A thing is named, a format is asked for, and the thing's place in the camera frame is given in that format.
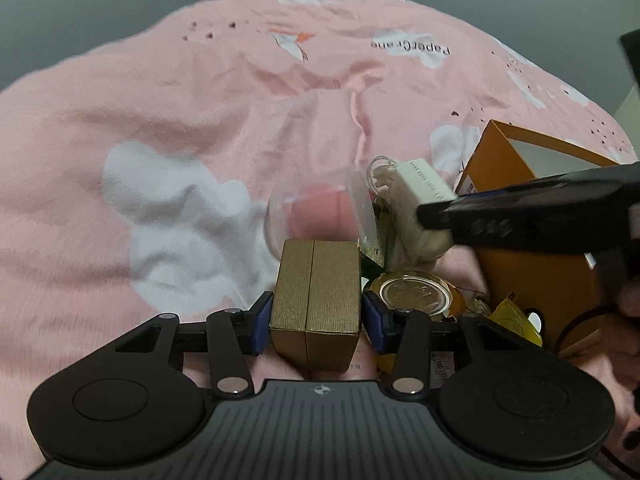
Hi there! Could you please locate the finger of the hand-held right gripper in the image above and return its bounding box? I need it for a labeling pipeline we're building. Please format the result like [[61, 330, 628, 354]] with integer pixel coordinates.
[[467, 176, 568, 199], [416, 199, 507, 247]]

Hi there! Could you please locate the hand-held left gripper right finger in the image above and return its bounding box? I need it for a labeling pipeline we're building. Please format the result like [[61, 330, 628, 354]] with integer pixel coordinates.
[[362, 292, 522, 395]]

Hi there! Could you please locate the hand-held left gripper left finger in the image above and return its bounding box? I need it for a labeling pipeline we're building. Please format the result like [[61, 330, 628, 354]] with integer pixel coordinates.
[[115, 290, 275, 399]]

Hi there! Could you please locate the white rectangular box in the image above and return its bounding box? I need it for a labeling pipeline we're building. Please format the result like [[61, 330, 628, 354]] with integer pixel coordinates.
[[390, 159, 458, 256]]

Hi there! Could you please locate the gold ribbed box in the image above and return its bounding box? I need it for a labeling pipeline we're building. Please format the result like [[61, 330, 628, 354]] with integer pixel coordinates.
[[269, 240, 362, 373]]

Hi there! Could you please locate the orange cardboard box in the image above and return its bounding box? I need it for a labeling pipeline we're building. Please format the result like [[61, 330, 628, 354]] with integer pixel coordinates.
[[454, 119, 632, 356]]

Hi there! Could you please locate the round gold tin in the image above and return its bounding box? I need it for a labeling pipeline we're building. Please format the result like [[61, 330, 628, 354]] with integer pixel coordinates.
[[364, 271, 468, 322]]

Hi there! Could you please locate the green liquid bottle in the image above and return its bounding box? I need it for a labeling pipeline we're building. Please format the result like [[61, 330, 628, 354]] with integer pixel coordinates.
[[358, 202, 391, 281]]

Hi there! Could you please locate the clear cup with pink inside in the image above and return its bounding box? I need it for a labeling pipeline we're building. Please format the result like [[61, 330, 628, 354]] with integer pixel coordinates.
[[265, 167, 381, 263]]

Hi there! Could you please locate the pink printed blanket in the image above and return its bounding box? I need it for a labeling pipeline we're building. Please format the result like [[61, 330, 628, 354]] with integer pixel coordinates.
[[0, 0, 640, 461]]

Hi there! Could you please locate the cream drawstring pouch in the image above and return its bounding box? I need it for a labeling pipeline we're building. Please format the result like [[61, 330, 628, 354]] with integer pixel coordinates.
[[367, 155, 451, 267]]

